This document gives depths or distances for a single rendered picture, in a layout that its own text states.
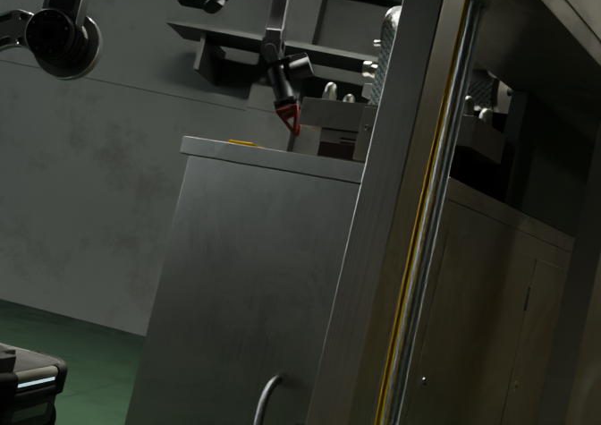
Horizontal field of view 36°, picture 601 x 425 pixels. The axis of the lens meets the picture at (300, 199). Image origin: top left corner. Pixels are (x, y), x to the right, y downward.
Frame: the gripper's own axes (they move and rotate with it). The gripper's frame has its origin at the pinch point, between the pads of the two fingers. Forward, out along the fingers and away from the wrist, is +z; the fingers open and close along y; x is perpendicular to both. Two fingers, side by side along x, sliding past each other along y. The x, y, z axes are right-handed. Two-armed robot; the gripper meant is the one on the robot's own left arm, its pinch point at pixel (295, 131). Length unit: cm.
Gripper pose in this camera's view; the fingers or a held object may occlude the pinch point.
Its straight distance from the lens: 265.7
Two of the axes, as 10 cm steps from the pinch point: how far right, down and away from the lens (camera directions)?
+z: 2.8, 9.5, -1.4
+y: 1.7, 1.0, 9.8
